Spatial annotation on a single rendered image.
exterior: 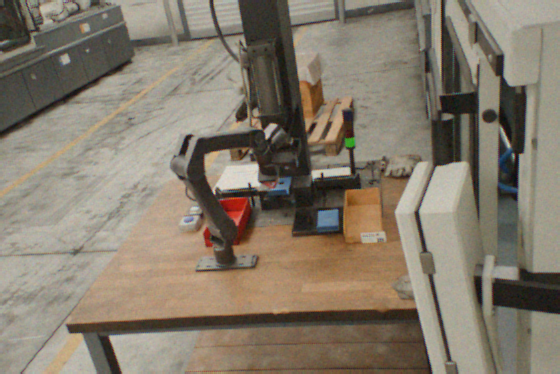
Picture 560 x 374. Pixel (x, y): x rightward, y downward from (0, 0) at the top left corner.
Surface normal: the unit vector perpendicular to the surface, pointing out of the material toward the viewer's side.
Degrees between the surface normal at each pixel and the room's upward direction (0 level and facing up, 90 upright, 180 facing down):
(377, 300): 0
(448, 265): 90
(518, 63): 90
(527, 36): 90
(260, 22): 90
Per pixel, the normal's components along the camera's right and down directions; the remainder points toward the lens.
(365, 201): -0.14, 0.45
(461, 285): -0.40, 0.46
